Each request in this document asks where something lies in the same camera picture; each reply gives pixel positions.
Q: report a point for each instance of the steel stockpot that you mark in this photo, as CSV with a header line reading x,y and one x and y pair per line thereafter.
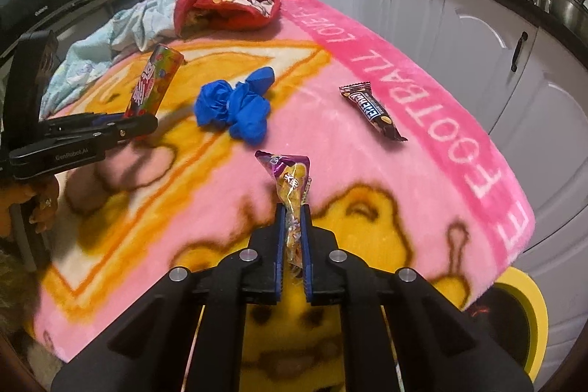
x,y
569,6

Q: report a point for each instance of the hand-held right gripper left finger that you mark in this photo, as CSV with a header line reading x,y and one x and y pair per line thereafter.
x,y
279,245

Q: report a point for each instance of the crumpled blue rubber glove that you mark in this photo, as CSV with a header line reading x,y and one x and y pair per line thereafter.
x,y
243,107

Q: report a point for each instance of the purple snack wrapper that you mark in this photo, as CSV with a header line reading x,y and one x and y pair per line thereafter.
x,y
287,176

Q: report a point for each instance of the red candy tube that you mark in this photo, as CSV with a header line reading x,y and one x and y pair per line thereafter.
x,y
154,75

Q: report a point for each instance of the brown chocolate bar wrapper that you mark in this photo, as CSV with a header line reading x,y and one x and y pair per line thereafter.
x,y
372,109

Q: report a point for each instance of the person's left hand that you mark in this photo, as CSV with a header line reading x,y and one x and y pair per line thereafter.
x,y
46,203

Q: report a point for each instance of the pink printed blanket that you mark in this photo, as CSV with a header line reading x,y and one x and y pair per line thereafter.
x,y
367,190

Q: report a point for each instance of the white kitchen cabinets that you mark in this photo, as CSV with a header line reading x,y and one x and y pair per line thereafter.
x,y
542,107

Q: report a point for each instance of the light blue printed cloth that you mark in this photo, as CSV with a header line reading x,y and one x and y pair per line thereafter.
x,y
92,52

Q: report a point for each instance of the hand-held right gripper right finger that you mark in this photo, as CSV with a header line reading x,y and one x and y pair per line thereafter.
x,y
307,254

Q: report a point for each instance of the person's left forearm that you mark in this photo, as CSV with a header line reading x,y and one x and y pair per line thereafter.
x,y
11,282

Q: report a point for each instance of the yellow bin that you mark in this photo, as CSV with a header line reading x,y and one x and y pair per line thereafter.
x,y
533,295

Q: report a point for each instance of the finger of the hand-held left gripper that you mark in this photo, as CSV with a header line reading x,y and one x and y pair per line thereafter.
x,y
138,126
78,120

